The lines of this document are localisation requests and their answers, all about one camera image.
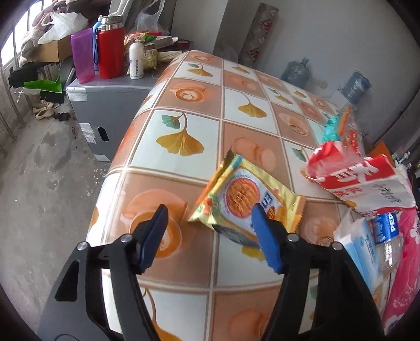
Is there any green paper bag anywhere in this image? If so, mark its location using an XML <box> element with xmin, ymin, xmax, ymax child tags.
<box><xmin>23</xmin><ymin>76</ymin><xmax>63</xmax><ymax>94</ymax></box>

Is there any patterned tablecloth on table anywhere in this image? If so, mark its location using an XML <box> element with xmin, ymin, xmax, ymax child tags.
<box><xmin>87</xmin><ymin>51</ymin><xmax>345</xmax><ymax>340</ymax></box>

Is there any tall patterned roll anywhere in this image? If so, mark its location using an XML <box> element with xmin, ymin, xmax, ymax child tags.
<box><xmin>238</xmin><ymin>3</ymin><xmax>279</xmax><ymax>68</ymax></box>

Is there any grey side cabinet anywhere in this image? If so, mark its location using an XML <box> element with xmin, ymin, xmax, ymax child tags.
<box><xmin>65</xmin><ymin>74</ymin><xmax>157</xmax><ymax>162</ymax></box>

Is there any cardboard box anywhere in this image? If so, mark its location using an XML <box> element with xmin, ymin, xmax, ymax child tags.
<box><xmin>30</xmin><ymin>36</ymin><xmax>72</xmax><ymax>62</ymax></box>

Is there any white small bottle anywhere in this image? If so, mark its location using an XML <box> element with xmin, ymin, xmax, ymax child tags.
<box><xmin>129</xmin><ymin>42</ymin><xmax>144</xmax><ymax>79</ymax></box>

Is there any clear Pepsi plastic bottle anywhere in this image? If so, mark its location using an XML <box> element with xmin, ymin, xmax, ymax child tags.
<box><xmin>372</xmin><ymin>212</ymin><xmax>402</xmax><ymax>275</ymax></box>

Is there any water jug on dispenser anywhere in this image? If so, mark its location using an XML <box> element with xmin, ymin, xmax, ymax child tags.
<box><xmin>341</xmin><ymin>70</ymin><xmax>372</xmax><ymax>105</ymax></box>

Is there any green plastic bag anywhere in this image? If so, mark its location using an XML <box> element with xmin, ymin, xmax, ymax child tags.
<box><xmin>321</xmin><ymin>116</ymin><xmax>340</xmax><ymax>143</ymax></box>

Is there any yellow Enaak snack packet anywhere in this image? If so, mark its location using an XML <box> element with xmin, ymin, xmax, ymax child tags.
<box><xmin>188</xmin><ymin>151</ymin><xmax>306</xmax><ymax>248</ymax></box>

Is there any purple plastic container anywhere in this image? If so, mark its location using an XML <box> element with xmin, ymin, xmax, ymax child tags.
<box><xmin>70</xmin><ymin>28</ymin><xmax>95</xmax><ymax>84</ymax></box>

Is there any large blue water jug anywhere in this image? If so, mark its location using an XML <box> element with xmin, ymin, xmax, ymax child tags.
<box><xmin>280</xmin><ymin>57</ymin><xmax>311</xmax><ymax>89</ymax></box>

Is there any white plastic bag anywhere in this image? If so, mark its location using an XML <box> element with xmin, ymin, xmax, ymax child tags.
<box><xmin>134</xmin><ymin>0</ymin><xmax>165</xmax><ymax>33</ymax></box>

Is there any clear red printed plastic bag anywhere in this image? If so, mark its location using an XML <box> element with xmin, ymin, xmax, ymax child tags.
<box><xmin>337</xmin><ymin>104</ymin><xmax>365</xmax><ymax>156</ymax></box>

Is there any pink floral blanket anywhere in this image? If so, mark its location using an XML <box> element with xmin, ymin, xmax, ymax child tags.
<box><xmin>382</xmin><ymin>208</ymin><xmax>420</xmax><ymax>334</ymax></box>

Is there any red white snack bag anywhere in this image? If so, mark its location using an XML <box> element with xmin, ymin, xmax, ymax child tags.
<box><xmin>305</xmin><ymin>141</ymin><xmax>416</xmax><ymax>216</ymax></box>

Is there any red thermos bottle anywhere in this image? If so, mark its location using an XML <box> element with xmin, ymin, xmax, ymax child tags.
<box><xmin>97</xmin><ymin>15</ymin><xmax>125</xmax><ymax>79</ymax></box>

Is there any orange stool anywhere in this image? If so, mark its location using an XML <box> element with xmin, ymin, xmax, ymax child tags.
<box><xmin>368</xmin><ymin>141</ymin><xmax>394</xmax><ymax>164</ymax></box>

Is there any blue white medicine box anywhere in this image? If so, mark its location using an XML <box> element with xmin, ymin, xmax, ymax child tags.
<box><xmin>334</xmin><ymin>211</ymin><xmax>383</xmax><ymax>294</ymax></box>

